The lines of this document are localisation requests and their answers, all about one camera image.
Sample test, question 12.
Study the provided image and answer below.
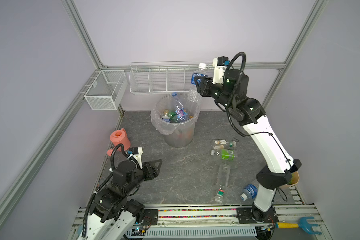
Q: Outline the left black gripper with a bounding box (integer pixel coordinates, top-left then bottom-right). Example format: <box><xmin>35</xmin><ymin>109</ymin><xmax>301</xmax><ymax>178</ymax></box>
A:
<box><xmin>124</xmin><ymin>159</ymin><xmax>162</xmax><ymax>195</ymax></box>

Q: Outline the green Sprite bottle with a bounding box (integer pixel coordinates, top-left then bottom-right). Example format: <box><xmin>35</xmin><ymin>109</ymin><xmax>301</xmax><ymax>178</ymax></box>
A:
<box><xmin>168</xmin><ymin>111</ymin><xmax>177</xmax><ymax>120</ymax></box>

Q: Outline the small crushed blue bottle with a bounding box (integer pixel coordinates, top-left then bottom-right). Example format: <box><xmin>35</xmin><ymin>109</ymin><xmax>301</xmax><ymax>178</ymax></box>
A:
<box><xmin>161</xmin><ymin>113</ymin><xmax>172</xmax><ymax>123</ymax></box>

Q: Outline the bird label tea bottle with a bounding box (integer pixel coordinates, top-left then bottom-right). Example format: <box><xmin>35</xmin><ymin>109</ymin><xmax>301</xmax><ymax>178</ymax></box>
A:
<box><xmin>212</xmin><ymin>140</ymin><xmax>237</xmax><ymax>150</ymax></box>

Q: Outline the lime green label bottle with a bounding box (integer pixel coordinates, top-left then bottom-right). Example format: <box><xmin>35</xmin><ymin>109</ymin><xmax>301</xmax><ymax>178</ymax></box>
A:
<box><xmin>211</xmin><ymin>149</ymin><xmax>238</xmax><ymax>161</ymax></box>

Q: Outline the blue cartoon label water bottle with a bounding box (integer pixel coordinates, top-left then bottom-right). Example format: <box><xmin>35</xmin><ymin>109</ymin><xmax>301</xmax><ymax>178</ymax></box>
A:
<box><xmin>172</xmin><ymin>92</ymin><xmax>190</xmax><ymax>122</ymax></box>

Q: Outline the orange NFC juice bottle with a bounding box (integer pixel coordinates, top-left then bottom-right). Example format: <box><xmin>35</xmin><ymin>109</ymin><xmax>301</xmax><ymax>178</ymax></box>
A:
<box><xmin>176</xmin><ymin>127</ymin><xmax>194</xmax><ymax>142</ymax></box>

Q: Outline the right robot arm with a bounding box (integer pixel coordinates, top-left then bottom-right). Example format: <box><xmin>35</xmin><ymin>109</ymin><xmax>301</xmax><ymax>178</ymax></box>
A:
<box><xmin>195</xmin><ymin>52</ymin><xmax>302</xmax><ymax>223</ymax></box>

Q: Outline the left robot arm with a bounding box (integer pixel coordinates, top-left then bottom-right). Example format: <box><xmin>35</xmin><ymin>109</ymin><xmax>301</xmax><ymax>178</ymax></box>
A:
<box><xmin>78</xmin><ymin>144</ymin><xmax>163</xmax><ymax>240</ymax></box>

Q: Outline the clear plastic bin liner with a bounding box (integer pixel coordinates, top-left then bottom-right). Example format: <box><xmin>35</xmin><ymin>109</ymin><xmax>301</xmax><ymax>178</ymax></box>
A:
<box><xmin>151</xmin><ymin>93</ymin><xmax>201</xmax><ymax>135</ymax></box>

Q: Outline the grey mesh waste bin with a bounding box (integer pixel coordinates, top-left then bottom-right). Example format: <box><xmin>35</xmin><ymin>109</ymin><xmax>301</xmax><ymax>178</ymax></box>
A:
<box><xmin>151</xmin><ymin>93</ymin><xmax>200</xmax><ymax>148</ymax></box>

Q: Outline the pink watering can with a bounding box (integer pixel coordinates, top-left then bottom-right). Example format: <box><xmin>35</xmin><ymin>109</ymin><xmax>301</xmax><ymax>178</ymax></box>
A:
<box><xmin>110</xmin><ymin>128</ymin><xmax>131</xmax><ymax>150</ymax></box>

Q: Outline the tall clear bottle green-red cap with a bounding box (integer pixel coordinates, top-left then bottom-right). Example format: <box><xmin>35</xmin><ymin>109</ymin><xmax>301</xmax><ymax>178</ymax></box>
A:
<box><xmin>214</xmin><ymin>163</ymin><xmax>231</xmax><ymax>203</ymax></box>

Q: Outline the small white mesh basket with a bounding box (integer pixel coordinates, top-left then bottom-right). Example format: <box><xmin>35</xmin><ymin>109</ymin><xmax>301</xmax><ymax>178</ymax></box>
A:
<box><xmin>84</xmin><ymin>70</ymin><xmax>128</xmax><ymax>111</ymax></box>

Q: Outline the potted green plant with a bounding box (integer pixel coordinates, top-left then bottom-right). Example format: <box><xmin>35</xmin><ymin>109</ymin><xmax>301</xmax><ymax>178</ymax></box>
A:
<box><xmin>284</xmin><ymin>171</ymin><xmax>300</xmax><ymax>187</ymax></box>

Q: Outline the blue yellow toy rake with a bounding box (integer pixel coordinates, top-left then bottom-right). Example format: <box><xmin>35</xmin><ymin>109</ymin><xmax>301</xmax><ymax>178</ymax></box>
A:
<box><xmin>275</xmin><ymin>216</ymin><xmax>322</xmax><ymax>235</ymax></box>

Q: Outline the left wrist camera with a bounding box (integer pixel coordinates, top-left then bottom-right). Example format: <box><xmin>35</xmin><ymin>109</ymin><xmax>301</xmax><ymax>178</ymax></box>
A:
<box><xmin>127</xmin><ymin>147</ymin><xmax>143</xmax><ymax>169</ymax></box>

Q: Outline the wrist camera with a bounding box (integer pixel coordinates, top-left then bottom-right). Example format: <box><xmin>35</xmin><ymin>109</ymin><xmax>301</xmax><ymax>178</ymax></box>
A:
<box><xmin>213</xmin><ymin>56</ymin><xmax>230</xmax><ymax>84</ymax></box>
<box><xmin>127</xmin><ymin>147</ymin><xmax>143</xmax><ymax>169</ymax></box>

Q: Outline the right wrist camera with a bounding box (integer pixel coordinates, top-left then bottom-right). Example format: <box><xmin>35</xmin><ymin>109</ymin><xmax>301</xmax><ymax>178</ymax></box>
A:
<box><xmin>213</xmin><ymin>56</ymin><xmax>230</xmax><ymax>84</ymax></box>

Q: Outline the long white wire shelf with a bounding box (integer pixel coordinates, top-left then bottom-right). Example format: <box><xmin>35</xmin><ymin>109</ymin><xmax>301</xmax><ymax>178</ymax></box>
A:
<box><xmin>129</xmin><ymin>61</ymin><xmax>200</xmax><ymax>95</ymax></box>

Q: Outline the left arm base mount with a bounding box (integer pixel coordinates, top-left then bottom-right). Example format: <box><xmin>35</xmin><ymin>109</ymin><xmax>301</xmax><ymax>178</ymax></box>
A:
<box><xmin>135</xmin><ymin>209</ymin><xmax>159</xmax><ymax>226</ymax></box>

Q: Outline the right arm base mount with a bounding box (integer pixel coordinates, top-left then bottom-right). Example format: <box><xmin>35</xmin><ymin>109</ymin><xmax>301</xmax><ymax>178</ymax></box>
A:
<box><xmin>236</xmin><ymin>207</ymin><xmax>279</xmax><ymax>224</ymax></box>

